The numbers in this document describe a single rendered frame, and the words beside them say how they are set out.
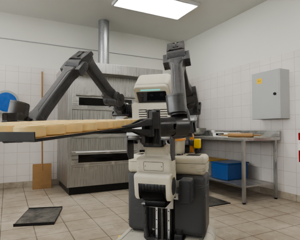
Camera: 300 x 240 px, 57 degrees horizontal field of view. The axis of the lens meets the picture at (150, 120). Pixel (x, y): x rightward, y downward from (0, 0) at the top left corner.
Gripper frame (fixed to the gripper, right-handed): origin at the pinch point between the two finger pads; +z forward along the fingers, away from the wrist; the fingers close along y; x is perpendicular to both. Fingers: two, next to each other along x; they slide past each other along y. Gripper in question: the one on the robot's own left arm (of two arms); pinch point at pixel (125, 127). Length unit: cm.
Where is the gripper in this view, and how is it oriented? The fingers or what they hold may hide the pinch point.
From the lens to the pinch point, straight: 75.2
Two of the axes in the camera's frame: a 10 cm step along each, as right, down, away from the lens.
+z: -8.9, 0.1, -4.6
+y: 0.2, 10.0, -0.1
